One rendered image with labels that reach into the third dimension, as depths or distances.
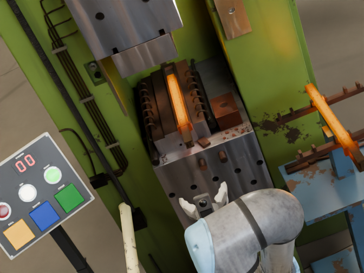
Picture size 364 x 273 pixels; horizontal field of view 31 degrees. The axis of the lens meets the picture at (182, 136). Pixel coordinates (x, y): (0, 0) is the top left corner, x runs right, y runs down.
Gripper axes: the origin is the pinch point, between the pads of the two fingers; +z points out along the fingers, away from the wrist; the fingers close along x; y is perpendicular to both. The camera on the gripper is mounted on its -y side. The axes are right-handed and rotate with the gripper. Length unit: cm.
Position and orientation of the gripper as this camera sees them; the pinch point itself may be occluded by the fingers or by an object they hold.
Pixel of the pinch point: (201, 188)
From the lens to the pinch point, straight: 202.2
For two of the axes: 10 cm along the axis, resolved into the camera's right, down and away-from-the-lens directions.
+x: 9.3, -3.5, -0.8
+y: 3.3, 7.2, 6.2
